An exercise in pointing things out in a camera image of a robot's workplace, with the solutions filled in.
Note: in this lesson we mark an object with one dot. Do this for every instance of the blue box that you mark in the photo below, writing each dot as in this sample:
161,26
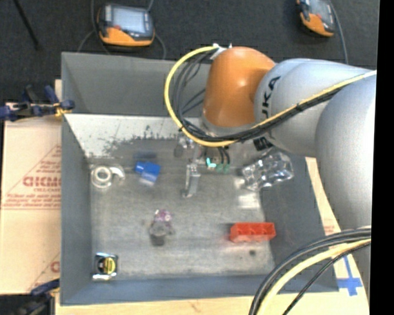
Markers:
148,172

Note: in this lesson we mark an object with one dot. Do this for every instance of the silver and yellow tape measure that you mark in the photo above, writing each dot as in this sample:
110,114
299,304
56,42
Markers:
105,266

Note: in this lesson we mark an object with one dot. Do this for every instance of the white tape roll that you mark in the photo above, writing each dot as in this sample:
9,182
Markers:
101,176

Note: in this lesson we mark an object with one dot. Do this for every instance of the purple and grey toy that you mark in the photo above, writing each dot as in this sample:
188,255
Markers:
161,224

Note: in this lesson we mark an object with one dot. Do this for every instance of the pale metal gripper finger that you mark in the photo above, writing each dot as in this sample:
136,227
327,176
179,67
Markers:
179,150
192,181

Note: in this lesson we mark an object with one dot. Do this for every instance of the red toy brick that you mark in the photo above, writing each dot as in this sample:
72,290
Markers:
252,232

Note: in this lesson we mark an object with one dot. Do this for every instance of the brown cardboard board red print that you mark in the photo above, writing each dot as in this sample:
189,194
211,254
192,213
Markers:
28,180

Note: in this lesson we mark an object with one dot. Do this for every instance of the grey metal bin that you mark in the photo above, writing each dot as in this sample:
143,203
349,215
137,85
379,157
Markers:
124,212

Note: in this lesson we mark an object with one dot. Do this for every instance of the clear plastic container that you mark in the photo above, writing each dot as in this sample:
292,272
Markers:
267,172

